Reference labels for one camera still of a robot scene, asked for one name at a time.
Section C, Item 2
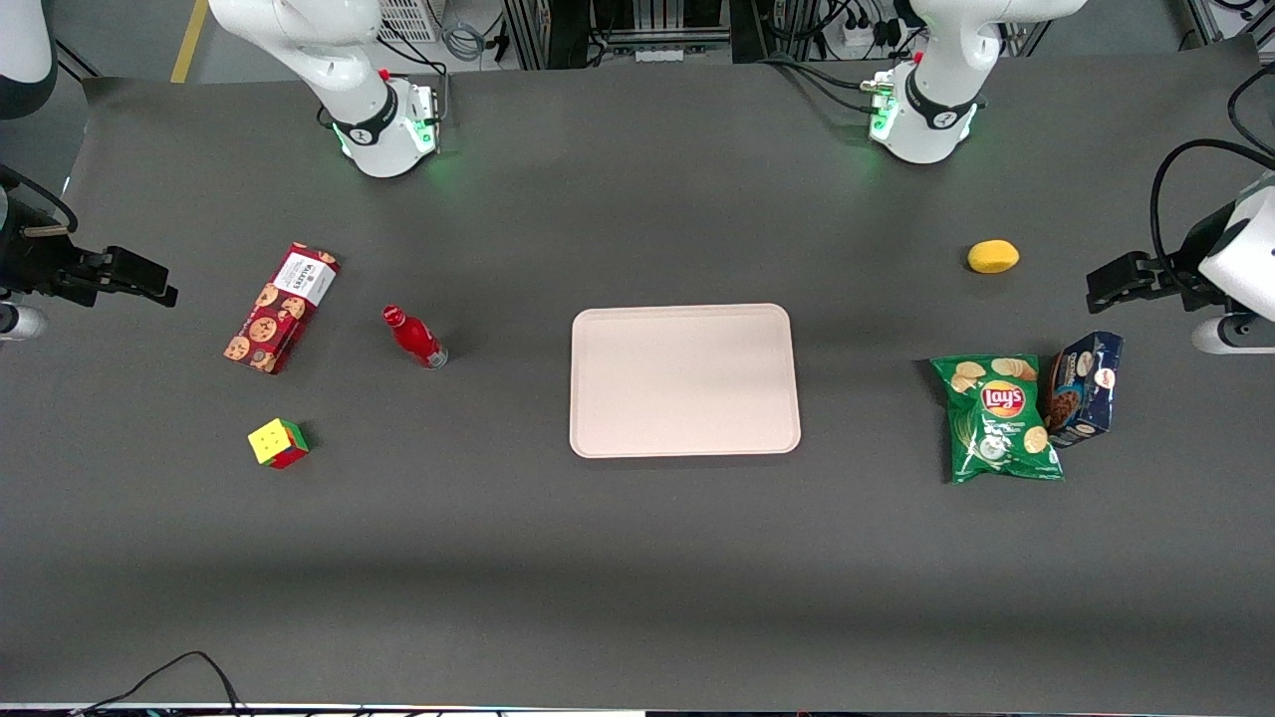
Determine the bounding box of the yellow lemon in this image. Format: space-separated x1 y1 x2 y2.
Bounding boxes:
966 239 1021 275

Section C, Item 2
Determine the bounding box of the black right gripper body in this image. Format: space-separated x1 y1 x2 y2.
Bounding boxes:
0 189 81 302

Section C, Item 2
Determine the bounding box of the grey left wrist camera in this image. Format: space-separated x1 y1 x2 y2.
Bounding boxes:
1192 312 1275 356

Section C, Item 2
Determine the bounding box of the white perforated box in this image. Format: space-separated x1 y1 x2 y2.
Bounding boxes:
377 0 446 44

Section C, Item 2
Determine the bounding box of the aluminium frame profile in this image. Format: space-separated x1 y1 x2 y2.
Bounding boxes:
1180 0 1275 46

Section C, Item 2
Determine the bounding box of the black looping side cable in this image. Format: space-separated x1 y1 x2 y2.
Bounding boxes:
1227 62 1275 160

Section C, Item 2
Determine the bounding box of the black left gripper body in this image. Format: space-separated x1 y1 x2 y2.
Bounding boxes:
1178 202 1246 295

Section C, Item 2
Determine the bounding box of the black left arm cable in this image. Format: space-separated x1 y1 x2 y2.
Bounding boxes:
1148 137 1275 290

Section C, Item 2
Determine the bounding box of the thin black table-edge cable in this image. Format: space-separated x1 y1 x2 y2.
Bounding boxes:
70 650 250 717

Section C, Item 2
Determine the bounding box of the aluminium equipment rack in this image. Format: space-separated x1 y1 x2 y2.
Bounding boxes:
501 0 788 71

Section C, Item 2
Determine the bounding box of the dark blue cookie box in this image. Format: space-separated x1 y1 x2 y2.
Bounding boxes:
1043 331 1126 449

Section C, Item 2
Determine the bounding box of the green Lays chips bag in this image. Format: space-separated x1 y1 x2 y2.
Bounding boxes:
928 355 1067 486

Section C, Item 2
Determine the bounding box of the multicolour puzzle cube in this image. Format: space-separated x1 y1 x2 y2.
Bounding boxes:
247 417 312 471

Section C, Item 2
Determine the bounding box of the grey coiled cable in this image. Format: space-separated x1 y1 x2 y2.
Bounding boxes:
441 18 491 63

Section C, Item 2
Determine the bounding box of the red cookie box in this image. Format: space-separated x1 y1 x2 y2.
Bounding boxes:
222 242 342 376

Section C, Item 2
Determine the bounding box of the red coke bottle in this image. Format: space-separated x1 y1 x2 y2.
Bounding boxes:
382 304 449 371

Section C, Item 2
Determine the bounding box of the dark grey table mat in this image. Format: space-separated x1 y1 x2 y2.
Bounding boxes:
0 35 1275 713

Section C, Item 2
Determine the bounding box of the black base cable bundle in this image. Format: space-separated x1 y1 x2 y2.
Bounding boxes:
762 55 897 113

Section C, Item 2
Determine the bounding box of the beige plastic tray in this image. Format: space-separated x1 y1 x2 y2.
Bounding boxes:
569 303 803 460

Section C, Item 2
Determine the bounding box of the white power strip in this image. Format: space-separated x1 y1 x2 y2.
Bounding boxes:
842 15 902 49

